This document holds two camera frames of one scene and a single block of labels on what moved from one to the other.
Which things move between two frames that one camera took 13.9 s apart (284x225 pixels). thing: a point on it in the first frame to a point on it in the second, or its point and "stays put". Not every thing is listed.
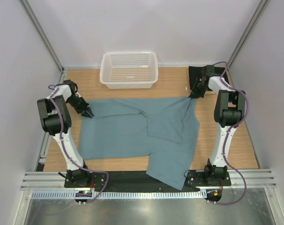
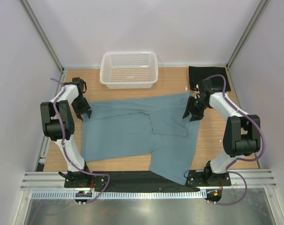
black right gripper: x=193 y=95 to x=190 y=108
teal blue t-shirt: x=164 y=130 stays put
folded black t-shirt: x=196 y=72 stays put
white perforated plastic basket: x=129 y=70 stays put
